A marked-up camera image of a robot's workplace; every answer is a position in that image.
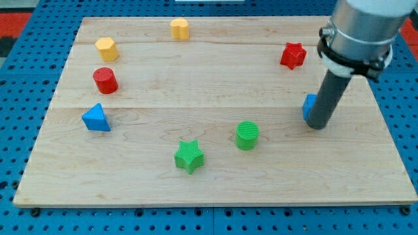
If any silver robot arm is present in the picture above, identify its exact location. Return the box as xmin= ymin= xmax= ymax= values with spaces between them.
xmin=317 ymin=0 xmax=417 ymax=81

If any green star block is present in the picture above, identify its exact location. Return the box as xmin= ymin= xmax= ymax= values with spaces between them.
xmin=174 ymin=140 xmax=204 ymax=175

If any wooden board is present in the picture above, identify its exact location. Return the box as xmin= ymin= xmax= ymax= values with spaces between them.
xmin=13 ymin=16 xmax=417 ymax=208

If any red star block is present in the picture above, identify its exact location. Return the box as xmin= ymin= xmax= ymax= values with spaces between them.
xmin=280 ymin=42 xmax=307 ymax=70

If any green cylinder block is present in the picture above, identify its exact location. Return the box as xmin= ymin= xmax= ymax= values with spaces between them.
xmin=235 ymin=121 xmax=259 ymax=151

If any yellow heart block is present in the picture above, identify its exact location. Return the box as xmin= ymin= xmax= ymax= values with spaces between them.
xmin=170 ymin=18 xmax=189 ymax=40

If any blue cube block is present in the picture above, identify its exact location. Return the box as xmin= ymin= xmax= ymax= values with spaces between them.
xmin=302 ymin=93 xmax=317 ymax=121

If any red cylinder block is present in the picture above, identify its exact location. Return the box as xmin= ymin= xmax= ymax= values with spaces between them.
xmin=93 ymin=67 xmax=119 ymax=94

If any blue triangle block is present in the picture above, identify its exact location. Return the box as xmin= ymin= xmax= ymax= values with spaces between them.
xmin=82 ymin=103 xmax=111 ymax=132

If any yellow hexagon block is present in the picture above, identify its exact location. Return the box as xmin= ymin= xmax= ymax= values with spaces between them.
xmin=95 ymin=37 xmax=119 ymax=62

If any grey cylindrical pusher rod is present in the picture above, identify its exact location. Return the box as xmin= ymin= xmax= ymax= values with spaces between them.
xmin=306 ymin=70 xmax=351 ymax=130

